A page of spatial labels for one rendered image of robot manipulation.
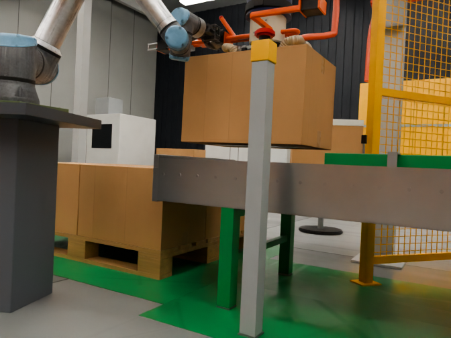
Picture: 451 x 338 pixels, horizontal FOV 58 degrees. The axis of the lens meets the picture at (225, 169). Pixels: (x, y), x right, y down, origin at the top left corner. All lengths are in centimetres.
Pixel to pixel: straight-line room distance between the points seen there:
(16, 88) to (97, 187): 78
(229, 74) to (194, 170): 46
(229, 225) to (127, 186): 72
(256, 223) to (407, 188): 49
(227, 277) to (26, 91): 107
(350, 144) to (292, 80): 207
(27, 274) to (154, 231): 61
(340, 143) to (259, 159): 237
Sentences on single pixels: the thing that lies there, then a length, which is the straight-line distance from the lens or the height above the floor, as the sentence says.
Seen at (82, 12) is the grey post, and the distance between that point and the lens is 583.
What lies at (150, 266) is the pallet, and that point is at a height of 6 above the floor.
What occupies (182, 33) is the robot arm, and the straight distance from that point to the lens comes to 170.
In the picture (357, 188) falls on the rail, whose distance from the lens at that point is 144.
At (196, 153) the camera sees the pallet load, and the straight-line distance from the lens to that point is 924.
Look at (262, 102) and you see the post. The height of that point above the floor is 79.
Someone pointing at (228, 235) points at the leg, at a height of 30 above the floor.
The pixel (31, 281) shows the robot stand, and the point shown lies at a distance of 181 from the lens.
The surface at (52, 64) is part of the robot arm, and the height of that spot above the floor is 98.
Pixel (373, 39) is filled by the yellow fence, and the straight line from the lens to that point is 230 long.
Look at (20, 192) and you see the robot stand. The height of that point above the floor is 44.
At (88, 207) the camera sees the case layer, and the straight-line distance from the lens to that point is 237.
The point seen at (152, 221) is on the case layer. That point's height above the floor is 28.
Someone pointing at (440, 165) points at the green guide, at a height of 61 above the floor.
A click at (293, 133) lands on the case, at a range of 165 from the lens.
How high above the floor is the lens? 58
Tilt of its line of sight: 1 degrees down
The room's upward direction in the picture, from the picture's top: 3 degrees clockwise
